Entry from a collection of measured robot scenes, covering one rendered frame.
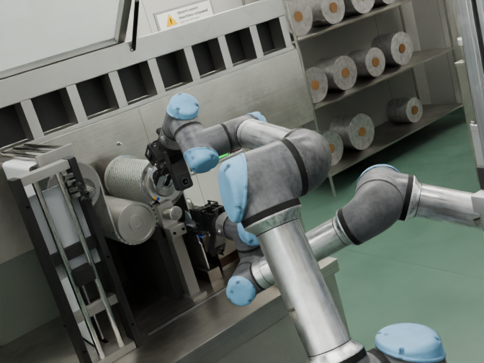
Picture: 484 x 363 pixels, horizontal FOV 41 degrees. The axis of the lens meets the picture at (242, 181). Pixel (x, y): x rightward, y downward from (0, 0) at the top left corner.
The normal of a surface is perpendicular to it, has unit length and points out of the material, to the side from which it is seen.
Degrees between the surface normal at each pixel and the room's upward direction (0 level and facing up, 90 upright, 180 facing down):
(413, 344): 7
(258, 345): 90
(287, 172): 80
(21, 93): 90
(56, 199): 90
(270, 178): 68
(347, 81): 90
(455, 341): 0
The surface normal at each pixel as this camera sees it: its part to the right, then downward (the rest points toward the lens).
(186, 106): 0.28, -0.54
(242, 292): -0.24, 0.33
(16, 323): 0.58, 0.07
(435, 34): -0.77, 0.37
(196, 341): -0.27, -0.92
